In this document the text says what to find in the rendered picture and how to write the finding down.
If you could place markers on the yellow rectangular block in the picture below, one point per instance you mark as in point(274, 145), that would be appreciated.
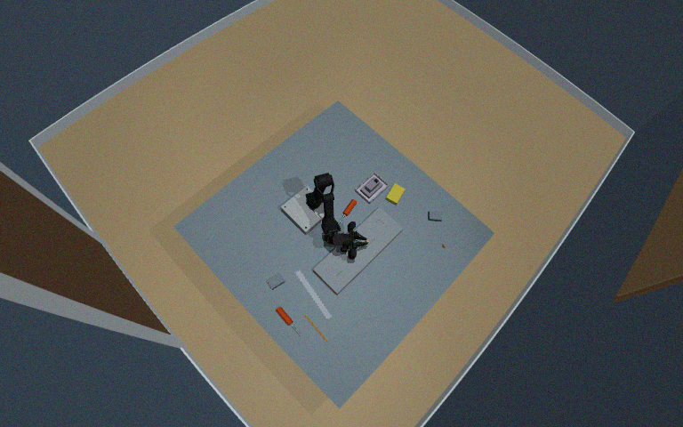
point(395, 194)

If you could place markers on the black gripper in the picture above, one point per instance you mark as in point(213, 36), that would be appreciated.
point(349, 240)

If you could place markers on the grey rectangular panel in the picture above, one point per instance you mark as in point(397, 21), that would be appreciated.
point(337, 270)

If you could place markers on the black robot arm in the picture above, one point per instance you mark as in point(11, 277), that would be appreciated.
point(329, 224)

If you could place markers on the orange-handled awl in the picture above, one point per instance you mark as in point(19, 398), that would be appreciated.
point(285, 317)
point(349, 208)

